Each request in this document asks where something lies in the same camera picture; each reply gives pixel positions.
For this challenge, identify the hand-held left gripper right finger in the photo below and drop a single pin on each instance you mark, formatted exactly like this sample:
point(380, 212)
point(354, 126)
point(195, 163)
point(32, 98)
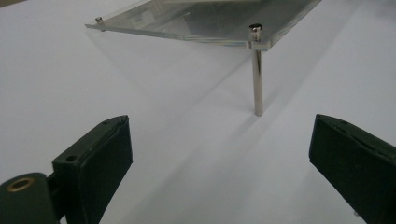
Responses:
point(358, 165)

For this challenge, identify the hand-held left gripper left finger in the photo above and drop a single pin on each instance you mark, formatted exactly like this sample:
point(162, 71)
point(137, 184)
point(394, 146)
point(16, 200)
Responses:
point(93, 168)

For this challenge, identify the clear acrylic raised platform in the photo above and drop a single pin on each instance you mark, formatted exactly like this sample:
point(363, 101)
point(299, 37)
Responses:
point(218, 21)

